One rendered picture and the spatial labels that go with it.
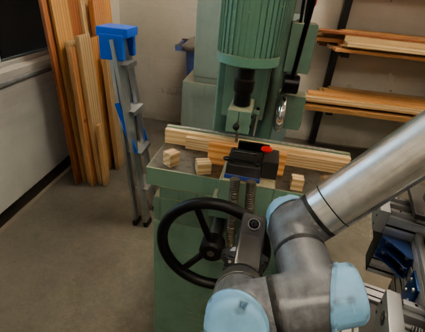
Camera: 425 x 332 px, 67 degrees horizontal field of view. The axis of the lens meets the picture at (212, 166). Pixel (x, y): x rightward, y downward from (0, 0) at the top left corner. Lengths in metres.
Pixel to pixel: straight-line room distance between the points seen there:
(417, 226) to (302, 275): 0.87
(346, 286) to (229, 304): 0.14
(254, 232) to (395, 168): 0.25
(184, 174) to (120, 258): 1.10
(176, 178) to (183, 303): 0.54
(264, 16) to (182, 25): 2.56
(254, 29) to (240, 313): 0.67
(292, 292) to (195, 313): 0.94
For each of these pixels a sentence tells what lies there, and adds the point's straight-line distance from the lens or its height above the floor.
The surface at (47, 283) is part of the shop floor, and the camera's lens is 1.92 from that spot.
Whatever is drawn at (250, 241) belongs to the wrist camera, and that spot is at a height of 1.00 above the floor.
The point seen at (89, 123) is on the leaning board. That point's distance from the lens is 2.37.
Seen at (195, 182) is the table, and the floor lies 0.88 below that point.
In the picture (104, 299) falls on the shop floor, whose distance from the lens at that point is 1.79.
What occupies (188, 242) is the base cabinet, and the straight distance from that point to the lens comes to 1.09.
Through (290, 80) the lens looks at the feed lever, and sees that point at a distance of 1.09.
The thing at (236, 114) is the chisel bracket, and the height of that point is 1.06.
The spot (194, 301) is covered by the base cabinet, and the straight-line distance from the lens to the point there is 1.28.
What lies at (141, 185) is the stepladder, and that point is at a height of 0.30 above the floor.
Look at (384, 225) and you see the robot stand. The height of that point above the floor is 0.72.
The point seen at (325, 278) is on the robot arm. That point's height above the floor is 1.09.
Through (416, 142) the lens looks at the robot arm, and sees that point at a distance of 0.49.
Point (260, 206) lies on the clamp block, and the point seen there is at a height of 0.90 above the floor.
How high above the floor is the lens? 1.38
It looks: 29 degrees down
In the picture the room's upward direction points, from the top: 6 degrees clockwise
